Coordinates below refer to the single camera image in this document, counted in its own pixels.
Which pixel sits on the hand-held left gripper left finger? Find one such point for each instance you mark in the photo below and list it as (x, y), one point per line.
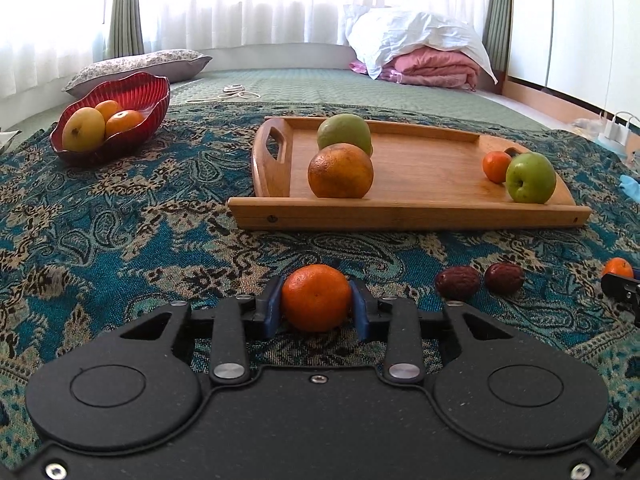
(272, 310)

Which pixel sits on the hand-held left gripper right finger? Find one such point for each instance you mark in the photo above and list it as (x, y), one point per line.
(361, 310)

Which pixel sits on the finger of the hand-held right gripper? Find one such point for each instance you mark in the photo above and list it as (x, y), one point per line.
(622, 290)

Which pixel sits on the orange mandarin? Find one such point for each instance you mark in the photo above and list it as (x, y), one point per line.
(617, 266)
(316, 297)

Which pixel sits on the large mottled orange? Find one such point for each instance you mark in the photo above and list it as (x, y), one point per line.
(340, 171)

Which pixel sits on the green apple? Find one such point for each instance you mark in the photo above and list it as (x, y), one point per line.
(345, 130)
(531, 178)

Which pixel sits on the small mandarin with green stem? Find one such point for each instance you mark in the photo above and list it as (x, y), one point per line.
(495, 165)

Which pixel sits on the red dried date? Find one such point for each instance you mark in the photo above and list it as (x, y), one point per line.
(505, 277)
(457, 282)

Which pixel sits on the light blue cloth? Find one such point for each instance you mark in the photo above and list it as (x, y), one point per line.
(631, 183)

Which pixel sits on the teal paisley patterned blanket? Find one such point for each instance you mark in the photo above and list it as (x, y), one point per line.
(150, 240)

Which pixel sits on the white charger plug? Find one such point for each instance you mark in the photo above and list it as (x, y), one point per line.
(617, 127)

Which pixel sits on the clear plastic bag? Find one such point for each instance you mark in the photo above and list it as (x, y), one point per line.
(582, 125)

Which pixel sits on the green quilted bedspread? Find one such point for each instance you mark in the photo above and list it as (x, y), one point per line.
(300, 87)

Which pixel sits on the orange fruit in bowl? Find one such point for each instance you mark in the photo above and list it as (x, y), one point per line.
(124, 121)
(107, 108)

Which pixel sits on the red ribbed glass bowl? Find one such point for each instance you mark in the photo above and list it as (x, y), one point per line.
(142, 94)

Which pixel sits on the folded pink blanket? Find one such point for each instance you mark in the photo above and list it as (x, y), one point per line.
(435, 67)

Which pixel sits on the yellow mango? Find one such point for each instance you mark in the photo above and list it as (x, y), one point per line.
(82, 129)

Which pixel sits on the white wardrobe with wooden base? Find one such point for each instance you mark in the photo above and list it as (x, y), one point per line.
(575, 20)

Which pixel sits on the white and pink bedding pile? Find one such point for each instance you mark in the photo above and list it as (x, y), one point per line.
(415, 35)

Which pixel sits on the floral pillow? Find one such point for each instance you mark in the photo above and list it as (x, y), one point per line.
(140, 62)

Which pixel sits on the white sheer curtain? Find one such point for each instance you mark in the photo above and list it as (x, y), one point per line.
(250, 0)

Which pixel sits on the green curtain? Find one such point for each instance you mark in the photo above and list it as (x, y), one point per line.
(122, 10)
(497, 5)

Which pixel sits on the white tissue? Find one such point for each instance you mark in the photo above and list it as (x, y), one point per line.
(7, 139)

